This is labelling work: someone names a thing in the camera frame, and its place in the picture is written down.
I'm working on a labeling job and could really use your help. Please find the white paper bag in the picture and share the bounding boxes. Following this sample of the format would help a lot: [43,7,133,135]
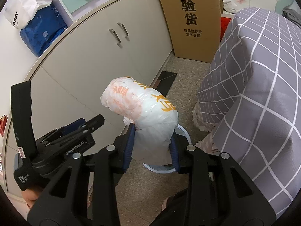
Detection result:
[3,0,52,30]

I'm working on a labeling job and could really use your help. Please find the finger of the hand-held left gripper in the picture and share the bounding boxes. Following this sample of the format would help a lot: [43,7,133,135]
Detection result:
[39,114,105,146]
[41,118,87,142]

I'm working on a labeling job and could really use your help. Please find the large cardboard box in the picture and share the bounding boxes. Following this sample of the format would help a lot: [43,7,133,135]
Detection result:
[153,0,223,63]

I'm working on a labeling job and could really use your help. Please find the grey duvet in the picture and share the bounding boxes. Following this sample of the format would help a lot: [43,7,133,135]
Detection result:
[282,8,301,29]

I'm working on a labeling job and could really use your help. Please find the white low cabinet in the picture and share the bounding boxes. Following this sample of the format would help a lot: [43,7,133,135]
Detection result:
[0,0,179,195]

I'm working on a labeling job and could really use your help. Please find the blue tissue packet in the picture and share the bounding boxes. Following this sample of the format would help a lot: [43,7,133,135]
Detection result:
[20,3,68,57]

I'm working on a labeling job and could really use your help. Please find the red floor object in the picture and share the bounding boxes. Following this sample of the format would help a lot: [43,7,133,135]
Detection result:
[220,16,234,41]

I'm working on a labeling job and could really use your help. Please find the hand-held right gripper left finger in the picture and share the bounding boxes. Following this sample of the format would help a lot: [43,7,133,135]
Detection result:
[27,124,136,226]

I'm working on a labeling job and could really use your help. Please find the metal cabinet handle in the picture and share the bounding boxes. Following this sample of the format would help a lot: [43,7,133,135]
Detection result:
[109,29,121,47]
[118,22,129,41]

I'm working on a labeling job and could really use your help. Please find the blue plastic bin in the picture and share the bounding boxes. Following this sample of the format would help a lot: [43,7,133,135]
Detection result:
[141,124,191,174]

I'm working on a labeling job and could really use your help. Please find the crumpled white plastic bag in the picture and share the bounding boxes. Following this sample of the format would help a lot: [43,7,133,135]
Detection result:
[222,0,247,13]

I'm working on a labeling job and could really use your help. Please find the turquoise bunk bed frame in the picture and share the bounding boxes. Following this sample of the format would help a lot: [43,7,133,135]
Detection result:
[274,0,301,13]

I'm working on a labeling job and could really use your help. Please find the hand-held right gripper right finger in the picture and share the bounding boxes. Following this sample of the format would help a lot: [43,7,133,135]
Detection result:
[169,131,277,226]

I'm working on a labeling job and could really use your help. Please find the person's black pants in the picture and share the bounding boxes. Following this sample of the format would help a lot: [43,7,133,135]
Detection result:
[150,188,191,226]

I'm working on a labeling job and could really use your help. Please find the beige patterned tablecloth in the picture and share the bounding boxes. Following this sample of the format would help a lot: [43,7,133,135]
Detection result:
[192,102,227,156]

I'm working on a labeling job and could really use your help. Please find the person's left hand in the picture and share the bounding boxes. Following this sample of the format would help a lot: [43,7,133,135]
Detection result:
[21,184,51,211]

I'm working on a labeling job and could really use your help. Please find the white plastic bag orange print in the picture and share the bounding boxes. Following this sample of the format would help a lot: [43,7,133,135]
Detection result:
[100,76,178,165]

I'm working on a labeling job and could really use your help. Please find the grey checked tablecloth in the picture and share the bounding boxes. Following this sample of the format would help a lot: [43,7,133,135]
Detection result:
[197,7,301,220]

